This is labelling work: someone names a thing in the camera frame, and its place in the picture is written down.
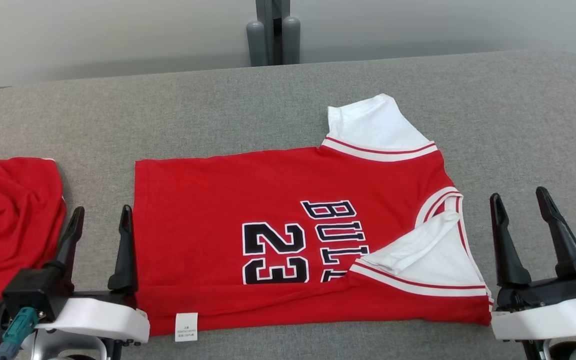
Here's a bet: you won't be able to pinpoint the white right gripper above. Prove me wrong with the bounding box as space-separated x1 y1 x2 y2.
489 186 576 343

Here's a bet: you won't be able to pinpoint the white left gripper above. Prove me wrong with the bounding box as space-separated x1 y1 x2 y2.
35 204 151 347

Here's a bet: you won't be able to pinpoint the red white basketball shorts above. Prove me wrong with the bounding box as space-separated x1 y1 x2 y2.
0 150 68 306

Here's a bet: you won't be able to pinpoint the red white basketball jersey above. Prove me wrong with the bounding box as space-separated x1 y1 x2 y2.
133 93 495 343

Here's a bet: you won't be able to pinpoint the left arm teal-plug black cable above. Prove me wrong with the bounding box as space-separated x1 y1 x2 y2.
0 307 40 360

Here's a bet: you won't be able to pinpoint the grey cylindrical post foot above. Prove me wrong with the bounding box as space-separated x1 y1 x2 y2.
281 15 302 65
246 20 269 68

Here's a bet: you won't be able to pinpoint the grey metal partition post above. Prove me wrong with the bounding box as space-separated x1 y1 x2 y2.
255 0 292 66

